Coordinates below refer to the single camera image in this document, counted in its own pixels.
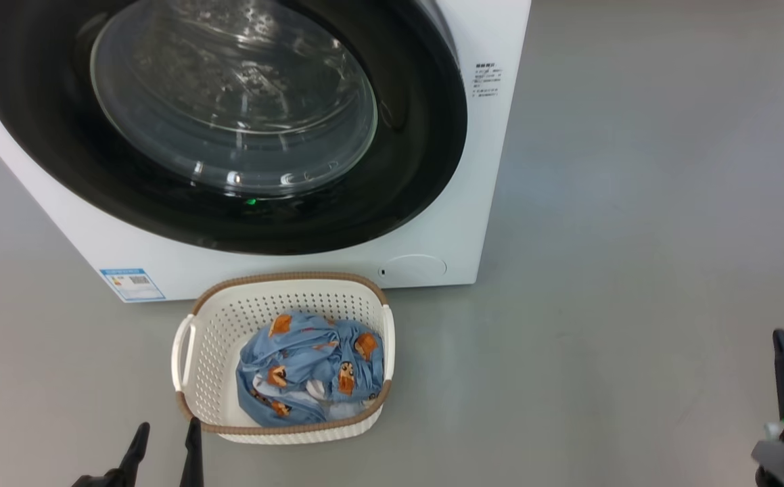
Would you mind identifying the white garment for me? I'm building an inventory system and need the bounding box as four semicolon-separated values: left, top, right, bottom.
307;380;373;421

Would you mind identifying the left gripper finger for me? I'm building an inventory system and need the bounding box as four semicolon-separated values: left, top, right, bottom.
94;422;151;487
179;417;204;487

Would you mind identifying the round drain filter cover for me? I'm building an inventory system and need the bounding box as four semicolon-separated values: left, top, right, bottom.
378;254;448;282

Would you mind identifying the white perforated basket brown rim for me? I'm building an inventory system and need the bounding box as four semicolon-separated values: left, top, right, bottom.
171;272;396;445

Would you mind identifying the white front-load washing machine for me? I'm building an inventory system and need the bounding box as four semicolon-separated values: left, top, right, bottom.
0;0;533;303

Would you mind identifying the blue cartoon print garment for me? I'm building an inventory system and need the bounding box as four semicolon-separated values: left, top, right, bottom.
235;310;386;427

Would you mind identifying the black round glass machine door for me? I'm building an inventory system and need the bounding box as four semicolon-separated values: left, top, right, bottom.
0;0;468;256

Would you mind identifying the black text warning label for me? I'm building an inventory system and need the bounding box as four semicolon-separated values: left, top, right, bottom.
472;63;505;99

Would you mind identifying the blue energy label sticker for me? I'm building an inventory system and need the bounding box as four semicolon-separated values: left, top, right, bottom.
99;269;166;302

